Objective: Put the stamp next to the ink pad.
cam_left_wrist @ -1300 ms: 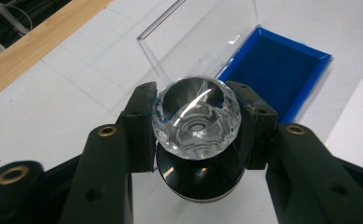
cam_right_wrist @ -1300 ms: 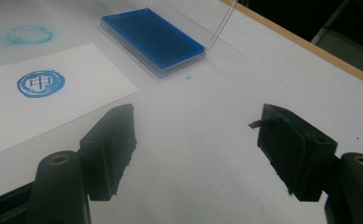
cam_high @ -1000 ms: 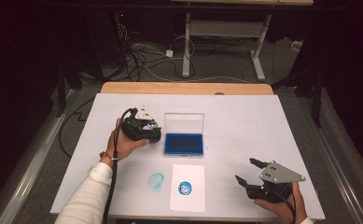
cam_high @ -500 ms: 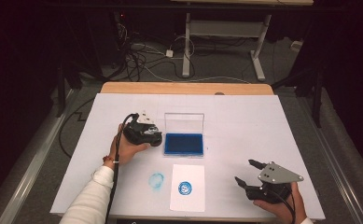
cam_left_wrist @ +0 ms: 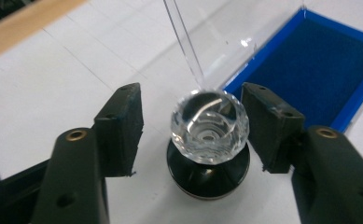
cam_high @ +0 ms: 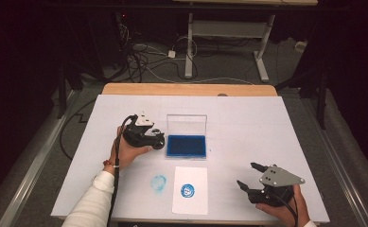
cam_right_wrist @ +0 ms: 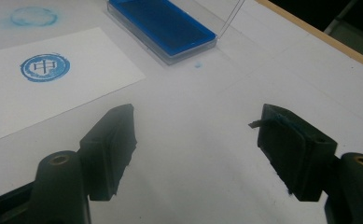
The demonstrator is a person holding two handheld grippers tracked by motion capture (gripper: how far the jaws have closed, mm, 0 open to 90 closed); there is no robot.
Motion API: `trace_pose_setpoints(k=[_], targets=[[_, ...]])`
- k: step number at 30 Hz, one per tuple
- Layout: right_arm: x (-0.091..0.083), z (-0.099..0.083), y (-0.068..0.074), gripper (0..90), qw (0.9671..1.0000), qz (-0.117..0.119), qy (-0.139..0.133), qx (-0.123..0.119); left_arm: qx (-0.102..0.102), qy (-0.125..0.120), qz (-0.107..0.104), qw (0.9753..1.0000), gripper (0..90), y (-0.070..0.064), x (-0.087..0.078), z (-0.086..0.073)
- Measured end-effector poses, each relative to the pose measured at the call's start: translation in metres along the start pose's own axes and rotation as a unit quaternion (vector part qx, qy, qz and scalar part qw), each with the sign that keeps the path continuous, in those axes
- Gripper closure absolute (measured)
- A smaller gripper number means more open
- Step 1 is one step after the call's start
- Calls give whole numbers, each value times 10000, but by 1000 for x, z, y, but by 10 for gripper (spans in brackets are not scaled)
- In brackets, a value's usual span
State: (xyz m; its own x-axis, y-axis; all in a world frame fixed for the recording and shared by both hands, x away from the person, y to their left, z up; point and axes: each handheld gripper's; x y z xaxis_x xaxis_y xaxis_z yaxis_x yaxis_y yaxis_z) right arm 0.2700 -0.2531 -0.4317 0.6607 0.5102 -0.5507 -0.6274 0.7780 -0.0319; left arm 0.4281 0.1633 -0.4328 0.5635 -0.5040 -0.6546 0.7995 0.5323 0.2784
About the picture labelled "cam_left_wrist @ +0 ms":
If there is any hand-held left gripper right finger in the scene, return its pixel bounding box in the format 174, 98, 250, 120
240, 81, 363, 224

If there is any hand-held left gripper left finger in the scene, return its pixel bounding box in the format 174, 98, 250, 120
29, 82, 145, 224

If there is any black round stamp cap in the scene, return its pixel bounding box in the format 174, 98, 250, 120
165, 138, 251, 200

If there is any large white table cover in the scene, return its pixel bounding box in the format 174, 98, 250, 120
0, 0, 363, 224

